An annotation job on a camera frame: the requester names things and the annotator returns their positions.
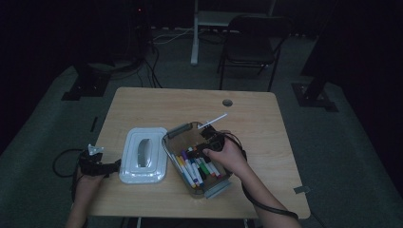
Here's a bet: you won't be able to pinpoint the clear plastic box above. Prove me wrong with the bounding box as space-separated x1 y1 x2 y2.
161 121 234 200

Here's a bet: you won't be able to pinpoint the white plastic lid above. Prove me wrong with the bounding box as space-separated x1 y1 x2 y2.
118 126 169 185

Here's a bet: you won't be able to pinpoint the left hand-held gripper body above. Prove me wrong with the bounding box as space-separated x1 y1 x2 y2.
77 142 111 179

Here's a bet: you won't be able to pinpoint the black strip on floor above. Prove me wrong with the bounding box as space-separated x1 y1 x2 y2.
89 116 100 134

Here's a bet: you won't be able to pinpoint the red marker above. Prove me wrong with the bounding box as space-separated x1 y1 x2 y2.
206 161 222 180

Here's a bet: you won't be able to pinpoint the blue marker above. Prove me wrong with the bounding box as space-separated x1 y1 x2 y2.
189 157 205 188

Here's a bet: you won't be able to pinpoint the black folding chair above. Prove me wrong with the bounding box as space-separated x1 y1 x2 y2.
216 13 296 94

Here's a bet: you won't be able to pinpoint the person's right hand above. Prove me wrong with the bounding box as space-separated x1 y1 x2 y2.
201 128 251 179

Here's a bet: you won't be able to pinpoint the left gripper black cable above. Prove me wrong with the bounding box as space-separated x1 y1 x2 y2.
51 147 85 204

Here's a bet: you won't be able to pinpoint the light green marker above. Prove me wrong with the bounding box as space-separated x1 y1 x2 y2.
198 157 213 178

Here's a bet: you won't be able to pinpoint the white desk frame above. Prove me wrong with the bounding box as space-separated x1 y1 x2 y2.
189 0 277 67

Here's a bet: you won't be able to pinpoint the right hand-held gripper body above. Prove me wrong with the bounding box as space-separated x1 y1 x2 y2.
197 112 230 155

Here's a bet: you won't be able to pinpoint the purple marker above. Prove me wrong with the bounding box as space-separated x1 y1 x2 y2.
180 149 202 188

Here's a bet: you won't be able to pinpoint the grey tape piece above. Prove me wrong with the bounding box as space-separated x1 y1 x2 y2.
292 185 312 196

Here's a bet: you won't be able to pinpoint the white floor cable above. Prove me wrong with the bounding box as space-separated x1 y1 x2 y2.
151 27 196 46

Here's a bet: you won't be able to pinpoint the black metal stand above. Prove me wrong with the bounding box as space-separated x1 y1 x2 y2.
291 0 339 113

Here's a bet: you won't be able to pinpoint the black floor cables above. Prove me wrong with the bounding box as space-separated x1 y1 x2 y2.
135 43 164 90

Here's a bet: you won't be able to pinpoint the black stand base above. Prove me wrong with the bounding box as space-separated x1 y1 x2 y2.
60 62 113 103

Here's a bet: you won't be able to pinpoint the person's left hand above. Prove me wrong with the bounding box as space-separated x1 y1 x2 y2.
75 172 106 197

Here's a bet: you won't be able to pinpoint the yellow marker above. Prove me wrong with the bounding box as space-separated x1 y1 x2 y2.
175 155 198 190

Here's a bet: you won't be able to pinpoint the dark computer tower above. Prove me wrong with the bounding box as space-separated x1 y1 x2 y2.
125 0 153 65

